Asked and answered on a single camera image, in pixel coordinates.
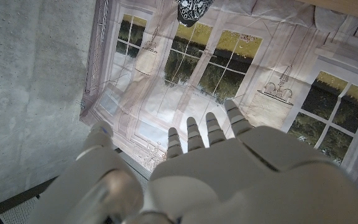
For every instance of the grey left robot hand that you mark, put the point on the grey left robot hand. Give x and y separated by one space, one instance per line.
228 177

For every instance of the black paisley bandana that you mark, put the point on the black paisley bandana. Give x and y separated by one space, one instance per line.
194 11

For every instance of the printed window backdrop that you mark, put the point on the printed window backdrop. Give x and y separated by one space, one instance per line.
197 84

